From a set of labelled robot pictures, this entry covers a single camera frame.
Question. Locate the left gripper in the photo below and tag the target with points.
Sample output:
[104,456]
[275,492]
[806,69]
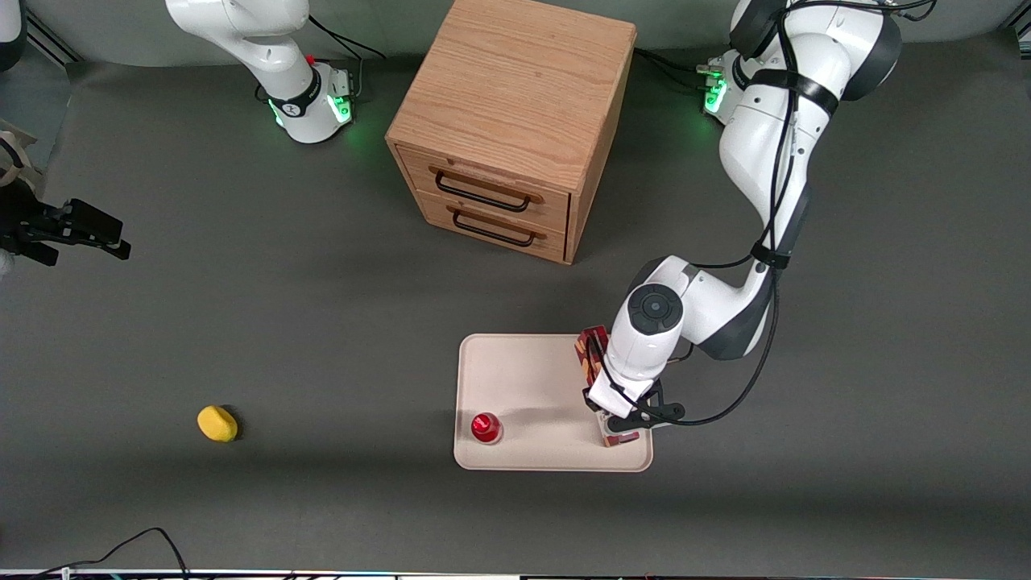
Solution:
[588,399]

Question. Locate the wooden drawer cabinet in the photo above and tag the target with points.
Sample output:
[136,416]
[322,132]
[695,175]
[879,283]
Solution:
[515,89]

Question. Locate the red cookie box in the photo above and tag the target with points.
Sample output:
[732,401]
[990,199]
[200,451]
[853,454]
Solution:
[592,350]

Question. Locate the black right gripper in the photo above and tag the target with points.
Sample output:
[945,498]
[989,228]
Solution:
[22,223]

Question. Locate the black frame rail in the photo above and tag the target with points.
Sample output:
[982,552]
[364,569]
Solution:
[52,39]

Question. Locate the yellow lemon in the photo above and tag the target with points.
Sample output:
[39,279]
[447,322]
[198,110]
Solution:
[217,424]

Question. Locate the white rectangular tray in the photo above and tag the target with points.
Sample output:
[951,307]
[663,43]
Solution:
[532,379]

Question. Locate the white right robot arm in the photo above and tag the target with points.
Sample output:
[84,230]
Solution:
[274,56]

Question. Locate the wooden drawer front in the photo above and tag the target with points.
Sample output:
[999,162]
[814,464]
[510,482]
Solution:
[483,173]
[499,242]

